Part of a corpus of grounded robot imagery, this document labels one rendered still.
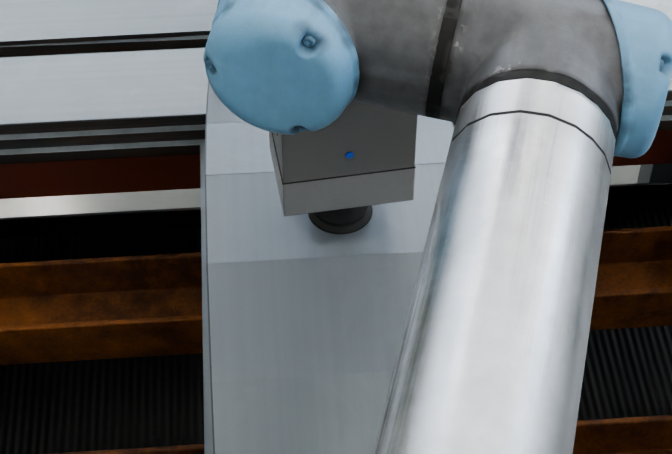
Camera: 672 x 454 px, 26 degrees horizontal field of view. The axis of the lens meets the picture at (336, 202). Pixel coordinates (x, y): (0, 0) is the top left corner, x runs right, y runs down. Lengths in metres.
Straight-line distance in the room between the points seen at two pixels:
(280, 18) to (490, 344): 0.20
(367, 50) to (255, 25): 0.06
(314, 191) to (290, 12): 0.25
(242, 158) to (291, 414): 0.20
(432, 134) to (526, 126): 0.41
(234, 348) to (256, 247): 0.07
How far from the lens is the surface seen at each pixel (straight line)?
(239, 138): 1.05
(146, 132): 1.30
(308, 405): 0.91
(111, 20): 1.49
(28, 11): 1.52
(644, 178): 1.83
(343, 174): 0.90
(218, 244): 0.96
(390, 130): 0.88
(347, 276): 0.94
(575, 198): 0.62
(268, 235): 0.96
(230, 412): 0.91
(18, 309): 1.38
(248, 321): 0.93
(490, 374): 0.55
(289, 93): 0.69
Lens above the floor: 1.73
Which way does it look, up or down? 47 degrees down
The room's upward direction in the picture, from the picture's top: straight up
